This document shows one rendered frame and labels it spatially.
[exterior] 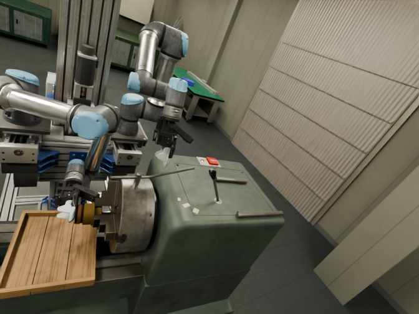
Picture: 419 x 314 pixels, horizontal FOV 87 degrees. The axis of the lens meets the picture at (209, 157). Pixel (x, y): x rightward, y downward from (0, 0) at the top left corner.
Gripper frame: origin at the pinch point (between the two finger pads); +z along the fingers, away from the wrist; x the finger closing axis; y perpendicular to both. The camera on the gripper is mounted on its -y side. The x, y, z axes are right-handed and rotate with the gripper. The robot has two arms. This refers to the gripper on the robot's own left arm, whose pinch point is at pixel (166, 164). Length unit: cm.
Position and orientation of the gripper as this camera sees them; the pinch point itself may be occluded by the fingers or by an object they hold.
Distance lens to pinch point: 96.3
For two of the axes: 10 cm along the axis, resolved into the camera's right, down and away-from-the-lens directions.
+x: 4.5, 2.6, -8.5
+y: -8.6, -1.2, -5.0
